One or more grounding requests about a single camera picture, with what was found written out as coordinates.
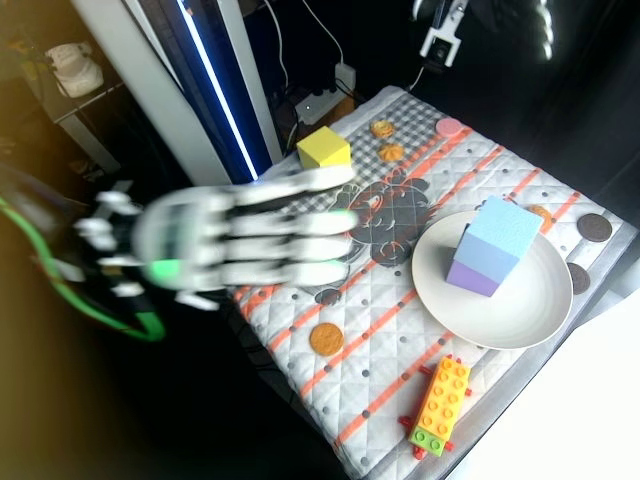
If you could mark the grey metal shelf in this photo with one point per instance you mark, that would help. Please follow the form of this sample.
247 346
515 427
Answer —
85 130

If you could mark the white round plate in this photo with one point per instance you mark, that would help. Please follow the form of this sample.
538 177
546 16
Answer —
525 310

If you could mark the white tower with blue light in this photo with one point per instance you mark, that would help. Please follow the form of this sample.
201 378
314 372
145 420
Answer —
150 100

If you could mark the round flat orange cookie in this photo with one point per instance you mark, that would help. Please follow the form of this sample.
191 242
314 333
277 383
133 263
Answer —
326 339

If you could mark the flower-shaped orange cookie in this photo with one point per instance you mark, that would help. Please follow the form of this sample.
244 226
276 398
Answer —
390 152

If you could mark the white plug adapter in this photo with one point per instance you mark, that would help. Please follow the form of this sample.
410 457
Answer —
345 76

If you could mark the white camera on mount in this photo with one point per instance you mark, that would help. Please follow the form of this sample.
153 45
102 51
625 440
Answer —
439 47

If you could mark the ridged orange cookie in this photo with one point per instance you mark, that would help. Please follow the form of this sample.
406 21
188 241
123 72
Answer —
544 217

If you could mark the blue foam block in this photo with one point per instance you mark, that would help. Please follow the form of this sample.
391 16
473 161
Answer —
500 230

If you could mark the pink disc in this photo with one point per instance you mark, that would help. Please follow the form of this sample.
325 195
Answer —
448 126

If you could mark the yellow cube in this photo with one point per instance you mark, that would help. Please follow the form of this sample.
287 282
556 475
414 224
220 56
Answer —
322 147

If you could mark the white and black hand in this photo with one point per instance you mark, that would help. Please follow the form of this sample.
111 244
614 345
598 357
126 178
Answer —
545 30
215 240

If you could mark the white power strip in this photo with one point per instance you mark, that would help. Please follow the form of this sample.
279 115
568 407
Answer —
316 107

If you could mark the orange and green brick vehicle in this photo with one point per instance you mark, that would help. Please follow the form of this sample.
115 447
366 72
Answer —
442 400

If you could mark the dark brown disc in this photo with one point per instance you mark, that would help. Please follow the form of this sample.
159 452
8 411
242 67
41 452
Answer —
594 227
580 279

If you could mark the white shoe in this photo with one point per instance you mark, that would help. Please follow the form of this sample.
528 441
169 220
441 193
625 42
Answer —
75 70

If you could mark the quilt with bear print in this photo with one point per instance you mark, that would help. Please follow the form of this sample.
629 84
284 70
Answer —
350 325

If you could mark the swirl orange cookie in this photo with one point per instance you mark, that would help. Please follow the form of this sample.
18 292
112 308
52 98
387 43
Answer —
383 129

